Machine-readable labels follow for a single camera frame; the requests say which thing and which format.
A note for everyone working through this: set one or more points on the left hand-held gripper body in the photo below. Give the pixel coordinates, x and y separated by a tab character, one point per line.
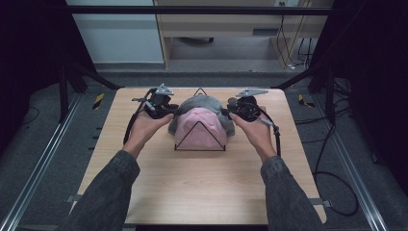
157	104

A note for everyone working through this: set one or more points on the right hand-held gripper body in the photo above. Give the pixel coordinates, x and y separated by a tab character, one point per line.
247	107

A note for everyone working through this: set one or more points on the grey knit beanie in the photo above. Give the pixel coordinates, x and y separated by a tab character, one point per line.
198	102

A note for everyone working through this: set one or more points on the pink knit beanie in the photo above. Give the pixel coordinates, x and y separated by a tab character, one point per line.
200	128

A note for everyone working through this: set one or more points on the person's left hand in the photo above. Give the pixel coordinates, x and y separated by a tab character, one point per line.
144	130

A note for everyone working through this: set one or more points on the person's right hand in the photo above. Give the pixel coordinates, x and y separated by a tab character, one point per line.
256	134

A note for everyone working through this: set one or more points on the white cabinet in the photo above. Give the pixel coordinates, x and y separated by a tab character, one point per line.
118	38

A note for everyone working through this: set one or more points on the light wooden desk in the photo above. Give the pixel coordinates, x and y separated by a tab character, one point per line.
221	29

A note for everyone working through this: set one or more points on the black metal stand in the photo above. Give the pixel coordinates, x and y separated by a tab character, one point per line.
329	93
64	93

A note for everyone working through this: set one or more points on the black horizontal frame bar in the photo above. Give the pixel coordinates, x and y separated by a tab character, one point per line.
192	10

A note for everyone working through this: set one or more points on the grey metal table bracket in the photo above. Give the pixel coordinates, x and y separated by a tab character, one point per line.
72	199
319	202

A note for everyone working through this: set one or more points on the aluminium floor rail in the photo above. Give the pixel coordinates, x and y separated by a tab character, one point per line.
352	166
35	173

